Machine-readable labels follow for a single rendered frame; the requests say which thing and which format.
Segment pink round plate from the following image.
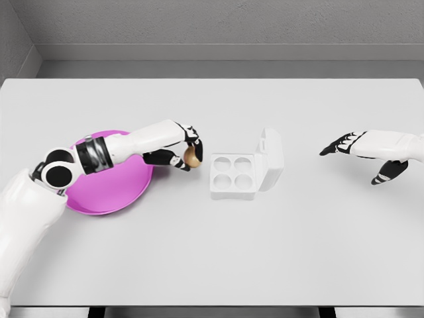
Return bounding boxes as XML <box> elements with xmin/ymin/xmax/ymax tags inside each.
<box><xmin>64</xmin><ymin>129</ymin><xmax>154</xmax><ymax>217</ymax></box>

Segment brown egg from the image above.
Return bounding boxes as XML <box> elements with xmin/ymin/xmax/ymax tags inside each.
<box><xmin>184</xmin><ymin>145</ymin><xmax>201</xmax><ymax>168</ymax></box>

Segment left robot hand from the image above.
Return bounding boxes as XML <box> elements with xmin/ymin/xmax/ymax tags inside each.
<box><xmin>140</xmin><ymin>119</ymin><xmax>204</xmax><ymax>172</ymax></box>

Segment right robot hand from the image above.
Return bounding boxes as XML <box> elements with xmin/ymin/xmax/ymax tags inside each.
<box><xmin>319</xmin><ymin>130</ymin><xmax>411</xmax><ymax>186</ymax></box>

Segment white four-slot egg box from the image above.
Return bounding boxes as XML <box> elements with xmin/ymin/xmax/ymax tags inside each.
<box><xmin>209</xmin><ymin>127</ymin><xmax>286</xmax><ymax>202</ymax></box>

